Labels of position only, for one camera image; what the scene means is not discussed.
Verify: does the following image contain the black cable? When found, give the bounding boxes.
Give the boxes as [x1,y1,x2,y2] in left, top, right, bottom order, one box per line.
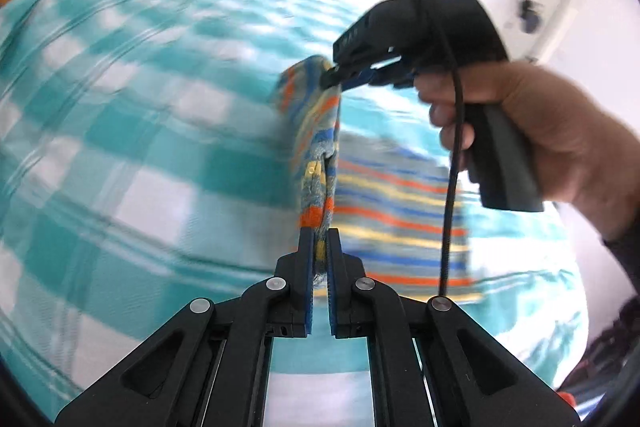
[436,0,469,299]

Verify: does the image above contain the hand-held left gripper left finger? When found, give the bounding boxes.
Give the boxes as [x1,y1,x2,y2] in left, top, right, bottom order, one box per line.
[54,227,316,427]

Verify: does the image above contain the person's right hand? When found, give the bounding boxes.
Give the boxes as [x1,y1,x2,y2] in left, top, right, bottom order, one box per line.
[415,59,632,240]

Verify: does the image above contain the striped knit sweater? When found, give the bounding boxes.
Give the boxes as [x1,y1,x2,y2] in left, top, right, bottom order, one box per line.
[272,54,486,308]

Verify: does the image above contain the teal white plaid blanket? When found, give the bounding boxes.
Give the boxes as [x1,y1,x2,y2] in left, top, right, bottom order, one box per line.
[0,0,591,427]

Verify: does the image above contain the white wall switch plate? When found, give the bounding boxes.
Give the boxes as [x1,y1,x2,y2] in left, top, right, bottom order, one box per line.
[502,0,583,64]

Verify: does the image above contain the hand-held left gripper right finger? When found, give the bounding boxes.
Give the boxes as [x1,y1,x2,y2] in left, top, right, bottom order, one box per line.
[326,227,583,427]

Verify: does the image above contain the dark cloth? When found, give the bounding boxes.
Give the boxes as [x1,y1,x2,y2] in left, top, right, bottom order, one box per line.
[575,297,637,413]

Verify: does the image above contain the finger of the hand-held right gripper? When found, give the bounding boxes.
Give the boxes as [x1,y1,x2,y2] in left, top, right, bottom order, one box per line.
[347,59,418,90]
[320,63,373,90]

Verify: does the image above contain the person's right forearm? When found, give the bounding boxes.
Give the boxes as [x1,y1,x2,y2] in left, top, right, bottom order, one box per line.
[602,207,640,290]

